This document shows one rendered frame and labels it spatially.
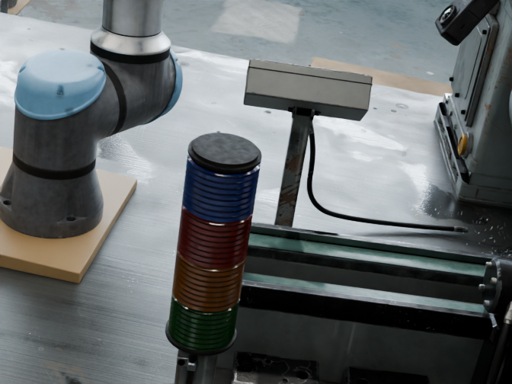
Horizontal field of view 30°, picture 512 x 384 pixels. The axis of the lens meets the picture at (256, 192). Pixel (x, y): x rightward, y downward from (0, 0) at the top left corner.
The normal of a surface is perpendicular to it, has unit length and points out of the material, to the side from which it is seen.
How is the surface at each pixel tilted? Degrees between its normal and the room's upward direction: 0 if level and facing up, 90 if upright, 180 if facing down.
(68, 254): 2
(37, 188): 72
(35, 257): 2
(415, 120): 0
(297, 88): 52
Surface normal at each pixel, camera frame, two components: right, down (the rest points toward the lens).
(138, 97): 0.80, 0.14
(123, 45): 0.07, -0.30
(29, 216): -0.17, 0.17
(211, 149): 0.14, -0.86
